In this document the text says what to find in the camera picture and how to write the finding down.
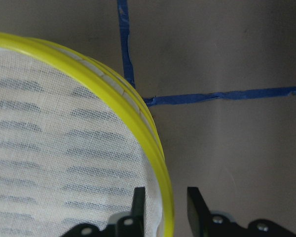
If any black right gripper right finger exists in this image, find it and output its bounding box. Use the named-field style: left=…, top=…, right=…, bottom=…
left=187, top=187, right=210, bottom=237

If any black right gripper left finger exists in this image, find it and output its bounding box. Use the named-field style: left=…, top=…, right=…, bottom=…
left=131, top=187, right=146, bottom=237

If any yellow top steamer layer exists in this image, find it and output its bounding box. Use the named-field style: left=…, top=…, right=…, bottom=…
left=0, top=33, right=175, bottom=237

